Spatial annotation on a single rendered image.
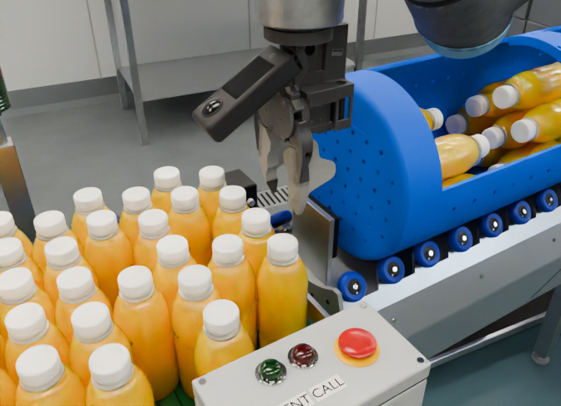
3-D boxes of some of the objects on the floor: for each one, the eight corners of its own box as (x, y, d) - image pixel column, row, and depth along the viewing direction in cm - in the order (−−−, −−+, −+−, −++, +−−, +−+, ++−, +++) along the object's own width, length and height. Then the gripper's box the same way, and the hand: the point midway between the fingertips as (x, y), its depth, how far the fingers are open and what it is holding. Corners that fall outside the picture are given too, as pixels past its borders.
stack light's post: (121, 505, 147) (15, 144, 88) (107, 514, 145) (-12, 150, 86) (117, 493, 150) (11, 134, 91) (103, 500, 148) (-15, 140, 89)
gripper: (375, 30, 53) (358, 210, 64) (306, 5, 61) (302, 168, 73) (301, 43, 49) (297, 233, 60) (240, 15, 57) (246, 185, 69)
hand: (280, 195), depth 64 cm, fingers open, 5 cm apart
